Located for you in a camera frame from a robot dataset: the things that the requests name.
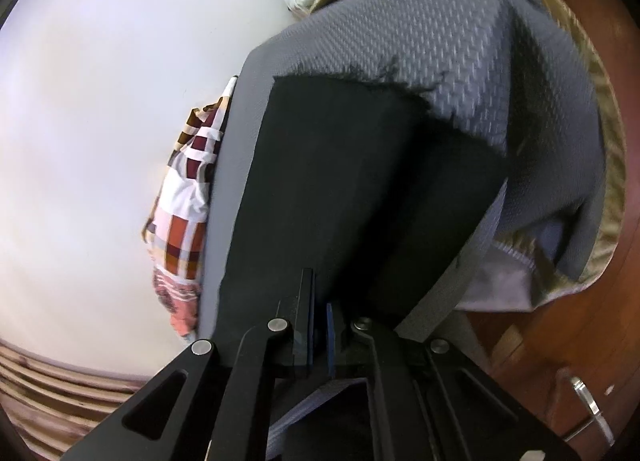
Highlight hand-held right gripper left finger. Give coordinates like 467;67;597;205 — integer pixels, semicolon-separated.
60;268;321;461

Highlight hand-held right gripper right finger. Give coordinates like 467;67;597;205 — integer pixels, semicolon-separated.
326;303;583;461

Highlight black pants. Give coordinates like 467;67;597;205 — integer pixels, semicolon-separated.
210;72;508;461

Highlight plaid blanket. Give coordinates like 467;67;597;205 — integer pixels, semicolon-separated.
142;75;238;339

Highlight brown wooden cabinet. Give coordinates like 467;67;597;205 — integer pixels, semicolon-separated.
465;0;640;447

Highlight beige slatted panel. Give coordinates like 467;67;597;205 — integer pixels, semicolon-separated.
0;333;151;459

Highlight grey textured blanket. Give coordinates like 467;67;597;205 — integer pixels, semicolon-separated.
192;0;608;352

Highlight gold satin blanket trim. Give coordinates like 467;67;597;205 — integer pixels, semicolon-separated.
307;0;628;312

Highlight metal cabinet handle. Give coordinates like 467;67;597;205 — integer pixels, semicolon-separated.
562;375;616;447

